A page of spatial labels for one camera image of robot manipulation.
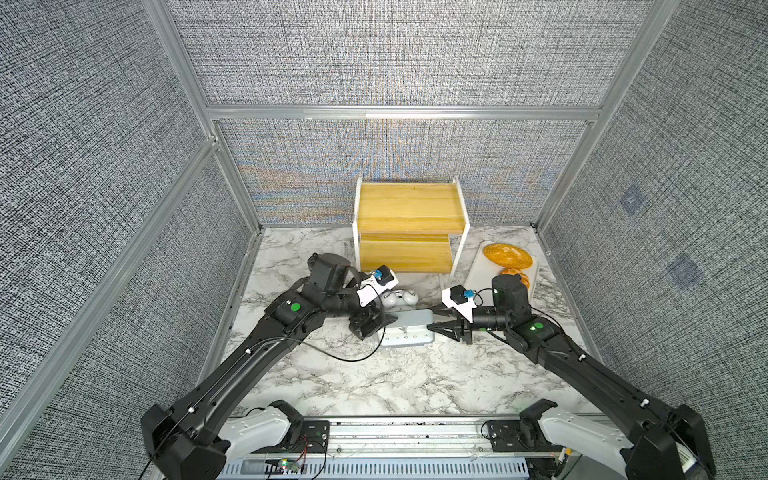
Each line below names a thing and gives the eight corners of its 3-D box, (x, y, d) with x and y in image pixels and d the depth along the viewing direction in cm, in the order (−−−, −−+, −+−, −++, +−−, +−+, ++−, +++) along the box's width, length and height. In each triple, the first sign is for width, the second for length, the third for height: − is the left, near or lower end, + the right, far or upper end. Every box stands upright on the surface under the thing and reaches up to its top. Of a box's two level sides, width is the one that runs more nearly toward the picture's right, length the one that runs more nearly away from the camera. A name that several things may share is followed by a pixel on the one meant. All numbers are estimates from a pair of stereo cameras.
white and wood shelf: (360, 300, 101) (352, 227, 74) (363, 255, 113) (356, 179, 86) (447, 299, 101) (470, 227, 74) (440, 255, 113) (457, 179, 86)
